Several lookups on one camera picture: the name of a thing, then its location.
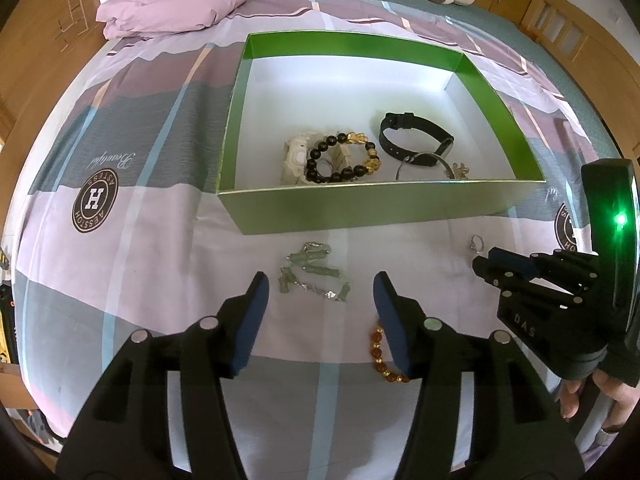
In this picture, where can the black wrist watch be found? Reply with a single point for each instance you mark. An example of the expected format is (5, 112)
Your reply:
(403, 134)

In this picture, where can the wooden footboard rail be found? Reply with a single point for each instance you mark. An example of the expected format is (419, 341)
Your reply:
(607, 74)

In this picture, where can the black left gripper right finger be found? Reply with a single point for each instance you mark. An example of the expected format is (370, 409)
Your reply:
(482, 411)

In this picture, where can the green cardboard box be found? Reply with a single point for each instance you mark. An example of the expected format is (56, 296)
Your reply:
(341, 85)

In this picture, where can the plaid bed sheet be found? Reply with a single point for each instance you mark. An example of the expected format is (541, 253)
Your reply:
(118, 226)

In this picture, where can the person right hand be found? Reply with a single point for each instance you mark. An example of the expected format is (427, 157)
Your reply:
(598, 389)

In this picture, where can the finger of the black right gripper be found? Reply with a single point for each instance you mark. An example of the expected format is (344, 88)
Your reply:
(532, 266)
(516, 292)

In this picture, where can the wooden headboard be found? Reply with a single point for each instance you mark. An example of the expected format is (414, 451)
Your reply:
(44, 44)

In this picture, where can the white wrist watch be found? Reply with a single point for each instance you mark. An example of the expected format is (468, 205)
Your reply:
(334, 158)

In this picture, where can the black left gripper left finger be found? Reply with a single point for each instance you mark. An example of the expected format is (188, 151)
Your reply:
(122, 430)

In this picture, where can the silver bangle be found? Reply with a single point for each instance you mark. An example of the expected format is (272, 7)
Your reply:
(432, 160)

